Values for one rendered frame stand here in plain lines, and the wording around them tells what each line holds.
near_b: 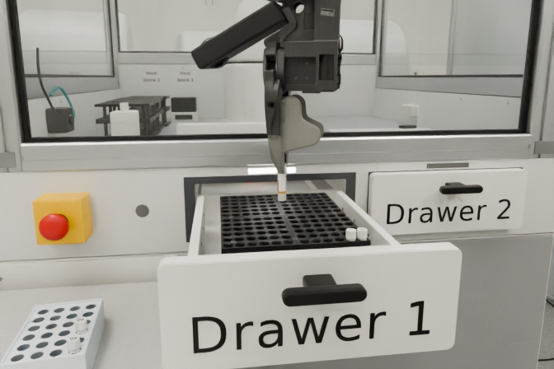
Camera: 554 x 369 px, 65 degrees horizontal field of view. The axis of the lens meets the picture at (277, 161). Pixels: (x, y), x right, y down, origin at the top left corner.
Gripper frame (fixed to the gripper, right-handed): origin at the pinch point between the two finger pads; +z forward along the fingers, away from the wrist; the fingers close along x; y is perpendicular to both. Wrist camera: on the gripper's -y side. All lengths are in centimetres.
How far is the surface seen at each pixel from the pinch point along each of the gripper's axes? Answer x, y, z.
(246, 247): -5.5, -2.6, 9.0
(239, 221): 3.2, -5.8, 9.1
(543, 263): 36, 46, 26
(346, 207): 17.3, 8.1, 10.7
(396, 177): 24.1, 16.2, 6.9
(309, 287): -15.9, 5.9, 7.8
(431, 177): 26.2, 22.3, 7.1
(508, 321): 34, 40, 37
